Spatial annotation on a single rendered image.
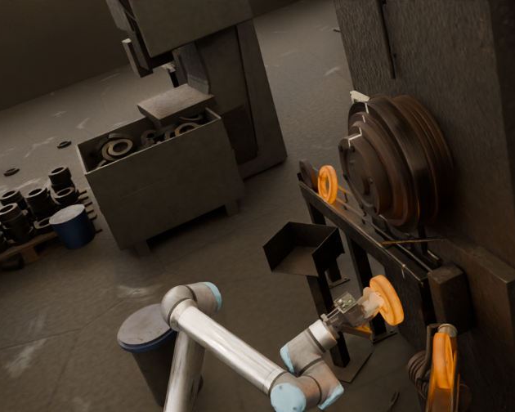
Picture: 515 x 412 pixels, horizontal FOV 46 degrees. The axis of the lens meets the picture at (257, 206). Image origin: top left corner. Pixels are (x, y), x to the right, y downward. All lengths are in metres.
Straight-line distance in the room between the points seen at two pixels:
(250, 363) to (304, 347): 0.17
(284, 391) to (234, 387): 1.36
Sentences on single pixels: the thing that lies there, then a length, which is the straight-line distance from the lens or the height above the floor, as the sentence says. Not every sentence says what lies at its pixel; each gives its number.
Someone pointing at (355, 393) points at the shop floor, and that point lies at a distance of 2.87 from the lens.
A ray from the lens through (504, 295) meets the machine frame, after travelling 1.93.
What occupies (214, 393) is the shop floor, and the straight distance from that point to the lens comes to 3.12.
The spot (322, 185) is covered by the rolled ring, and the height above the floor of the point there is 0.67.
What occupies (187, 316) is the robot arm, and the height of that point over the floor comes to 0.92.
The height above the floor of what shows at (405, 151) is 1.24.
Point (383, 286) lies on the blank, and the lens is 1.90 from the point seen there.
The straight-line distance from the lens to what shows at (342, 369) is 2.98.
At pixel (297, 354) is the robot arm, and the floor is 0.80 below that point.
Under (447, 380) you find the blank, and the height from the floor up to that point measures 0.70.
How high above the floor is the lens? 2.02
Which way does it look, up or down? 26 degrees down
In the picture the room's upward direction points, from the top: 19 degrees counter-clockwise
